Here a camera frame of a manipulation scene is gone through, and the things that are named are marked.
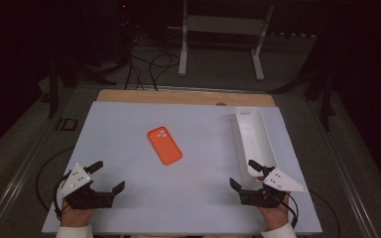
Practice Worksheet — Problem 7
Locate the left hand-held gripper black cable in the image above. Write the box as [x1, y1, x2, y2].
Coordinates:
[53, 172, 72, 222]

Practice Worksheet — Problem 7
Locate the right hand-held gripper black cable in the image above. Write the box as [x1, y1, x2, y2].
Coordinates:
[279, 192, 300, 229]

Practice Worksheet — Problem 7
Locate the person's left hand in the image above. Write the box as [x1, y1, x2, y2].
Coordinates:
[60, 198, 95, 228]

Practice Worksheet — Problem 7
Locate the black tripod stand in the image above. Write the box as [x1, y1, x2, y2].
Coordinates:
[47, 56, 117, 120]
[267, 33, 339, 133]

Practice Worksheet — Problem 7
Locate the hand-held gripper black cable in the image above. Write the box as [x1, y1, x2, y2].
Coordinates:
[279, 192, 300, 229]
[53, 172, 72, 222]

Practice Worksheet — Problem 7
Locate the person's right hand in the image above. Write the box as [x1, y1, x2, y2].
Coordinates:
[259, 194, 291, 232]

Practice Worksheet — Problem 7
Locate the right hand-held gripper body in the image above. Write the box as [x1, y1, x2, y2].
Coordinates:
[239, 168, 309, 209]

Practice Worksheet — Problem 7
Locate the metal floor rail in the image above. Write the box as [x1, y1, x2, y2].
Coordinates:
[0, 95, 53, 238]
[311, 108, 380, 238]

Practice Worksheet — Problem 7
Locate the black straight floor cable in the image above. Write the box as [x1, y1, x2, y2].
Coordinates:
[124, 54, 147, 91]

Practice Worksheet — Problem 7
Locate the pale blue board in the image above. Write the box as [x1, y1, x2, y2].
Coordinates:
[42, 100, 323, 236]

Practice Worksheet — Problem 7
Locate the white metal stand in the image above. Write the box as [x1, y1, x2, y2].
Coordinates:
[167, 0, 276, 82]

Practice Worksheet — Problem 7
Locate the long white plastic tray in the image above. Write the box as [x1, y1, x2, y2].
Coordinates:
[231, 106, 281, 191]

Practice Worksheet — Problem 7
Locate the orange phone case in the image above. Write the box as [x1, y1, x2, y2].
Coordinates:
[147, 125, 184, 167]

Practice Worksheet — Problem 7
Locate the black looped floor cable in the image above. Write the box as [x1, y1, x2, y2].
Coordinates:
[148, 53, 182, 92]

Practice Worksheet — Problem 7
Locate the thin black floor cable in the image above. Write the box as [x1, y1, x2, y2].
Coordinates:
[35, 147, 75, 213]
[309, 189, 341, 238]

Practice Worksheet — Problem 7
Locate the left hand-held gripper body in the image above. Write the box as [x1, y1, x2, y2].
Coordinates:
[59, 163, 116, 210]

